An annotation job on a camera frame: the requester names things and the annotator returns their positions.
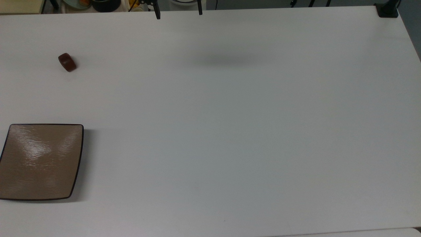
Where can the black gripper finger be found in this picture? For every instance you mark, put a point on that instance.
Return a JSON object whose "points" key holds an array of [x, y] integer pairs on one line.
{"points": [[200, 9], [157, 12]]}

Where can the small round brown food item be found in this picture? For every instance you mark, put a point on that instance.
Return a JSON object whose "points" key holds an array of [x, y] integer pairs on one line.
{"points": [[67, 62]]}

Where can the white round container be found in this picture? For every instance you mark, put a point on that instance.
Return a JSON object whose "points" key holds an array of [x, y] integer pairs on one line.
{"points": [[184, 2]]}

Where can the black round bowl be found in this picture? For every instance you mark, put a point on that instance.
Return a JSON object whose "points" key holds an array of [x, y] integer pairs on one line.
{"points": [[106, 4]]}

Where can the square brown ceramic plate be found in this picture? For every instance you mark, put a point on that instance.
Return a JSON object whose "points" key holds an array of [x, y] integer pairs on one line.
{"points": [[41, 162]]}

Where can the yellow object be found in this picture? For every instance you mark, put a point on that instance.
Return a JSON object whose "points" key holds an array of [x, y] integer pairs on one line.
{"points": [[133, 4]]}

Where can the pale green dish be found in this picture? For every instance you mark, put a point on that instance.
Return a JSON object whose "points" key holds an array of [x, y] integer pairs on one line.
{"points": [[77, 3]]}

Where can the beige cardboard box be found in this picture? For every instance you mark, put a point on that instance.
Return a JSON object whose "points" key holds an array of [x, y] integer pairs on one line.
{"points": [[20, 6]]}

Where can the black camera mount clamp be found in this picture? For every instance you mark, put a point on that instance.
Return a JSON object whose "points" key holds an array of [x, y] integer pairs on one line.
{"points": [[387, 10]]}

